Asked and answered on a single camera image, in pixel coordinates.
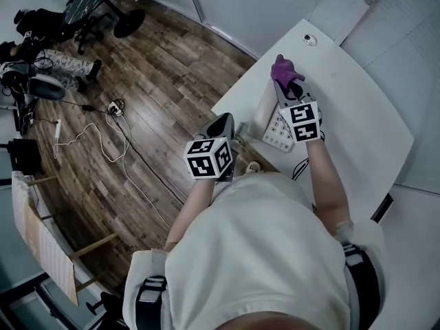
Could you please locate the purple cloth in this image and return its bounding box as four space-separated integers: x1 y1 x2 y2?
270 54 306 89

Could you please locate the black cable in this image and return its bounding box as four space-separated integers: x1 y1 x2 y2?
60 98 187 206

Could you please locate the black box cabinet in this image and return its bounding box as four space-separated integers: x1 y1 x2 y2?
8 138 43 175

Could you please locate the person's right forearm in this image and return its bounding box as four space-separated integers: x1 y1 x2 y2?
305 138 355 237

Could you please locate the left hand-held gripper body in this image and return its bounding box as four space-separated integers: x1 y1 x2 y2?
184 113 237 183

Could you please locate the white desk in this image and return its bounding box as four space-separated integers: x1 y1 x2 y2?
340 0 440 194

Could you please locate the wood-framed white panel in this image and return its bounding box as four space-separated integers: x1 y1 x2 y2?
12 170 118 307

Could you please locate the white desk telephone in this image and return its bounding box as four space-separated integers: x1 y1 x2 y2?
261 110 296 153

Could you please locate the person's white shirt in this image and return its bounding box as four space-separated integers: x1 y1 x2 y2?
122 170 390 330

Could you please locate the person's left forearm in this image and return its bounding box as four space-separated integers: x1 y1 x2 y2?
164 177 224 253

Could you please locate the thin black cord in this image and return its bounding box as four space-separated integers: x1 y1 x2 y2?
291 156 311 181

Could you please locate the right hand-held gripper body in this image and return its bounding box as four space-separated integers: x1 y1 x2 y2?
274 80 324 144

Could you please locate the round black table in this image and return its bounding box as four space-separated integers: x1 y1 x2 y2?
63 0 146 39

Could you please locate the round white power socket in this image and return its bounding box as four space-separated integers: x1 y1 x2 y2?
107 98 126 118

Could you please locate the black grey shoulder strap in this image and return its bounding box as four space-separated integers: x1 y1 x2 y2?
135 275 169 330
342 242 383 330

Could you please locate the white oval board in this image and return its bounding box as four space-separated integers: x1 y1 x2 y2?
28 73 67 101

